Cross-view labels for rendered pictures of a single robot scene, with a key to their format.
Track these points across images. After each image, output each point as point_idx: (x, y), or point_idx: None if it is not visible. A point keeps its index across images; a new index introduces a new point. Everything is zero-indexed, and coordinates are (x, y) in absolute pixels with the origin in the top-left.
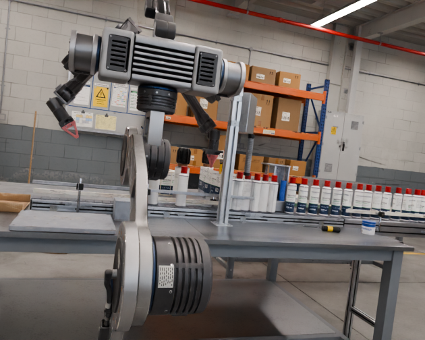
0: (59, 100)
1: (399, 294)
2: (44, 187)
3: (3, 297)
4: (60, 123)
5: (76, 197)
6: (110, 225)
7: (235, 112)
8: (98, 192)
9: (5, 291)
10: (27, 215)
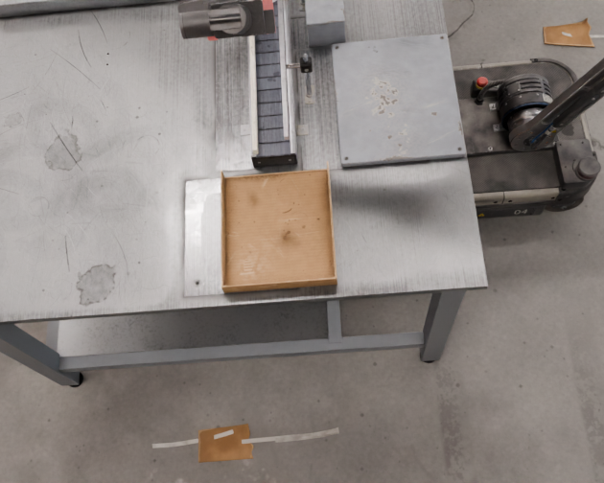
0: (208, 3)
1: None
2: None
3: (150, 313)
4: (265, 29)
5: (128, 114)
6: (419, 40)
7: None
8: (250, 50)
9: (119, 316)
10: (387, 147)
